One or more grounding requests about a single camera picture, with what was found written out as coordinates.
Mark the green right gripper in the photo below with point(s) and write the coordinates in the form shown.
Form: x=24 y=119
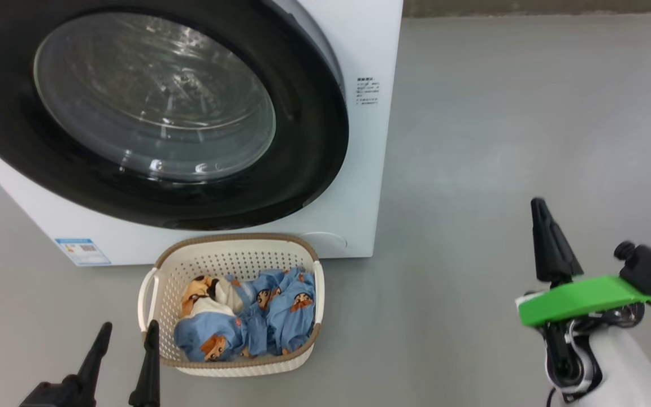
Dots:
x=580 y=299

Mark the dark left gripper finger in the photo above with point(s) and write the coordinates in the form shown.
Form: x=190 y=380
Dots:
x=149 y=367
x=99 y=353

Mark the blue garment with cream print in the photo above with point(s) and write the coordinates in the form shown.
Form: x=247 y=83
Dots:
x=207 y=308

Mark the blue cartoon print garment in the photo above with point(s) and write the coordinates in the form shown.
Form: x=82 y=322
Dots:
x=291 y=316

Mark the black round glass washer door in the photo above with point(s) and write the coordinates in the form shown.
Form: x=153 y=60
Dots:
x=156 y=96

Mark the cream perforated laundry basket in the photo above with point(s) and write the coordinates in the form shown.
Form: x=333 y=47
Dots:
x=218 y=257

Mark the white front-load washing machine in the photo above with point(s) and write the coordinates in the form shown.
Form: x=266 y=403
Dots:
x=359 y=186

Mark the blue energy label sticker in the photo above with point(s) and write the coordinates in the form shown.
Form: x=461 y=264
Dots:
x=82 y=251

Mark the round white filter cover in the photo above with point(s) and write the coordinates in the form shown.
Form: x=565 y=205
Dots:
x=331 y=242

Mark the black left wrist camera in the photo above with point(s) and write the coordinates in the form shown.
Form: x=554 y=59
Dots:
x=48 y=397

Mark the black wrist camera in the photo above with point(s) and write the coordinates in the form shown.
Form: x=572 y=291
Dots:
x=48 y=397
x=650 y=265

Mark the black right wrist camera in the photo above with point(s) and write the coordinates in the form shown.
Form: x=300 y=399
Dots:
x=650 y=265

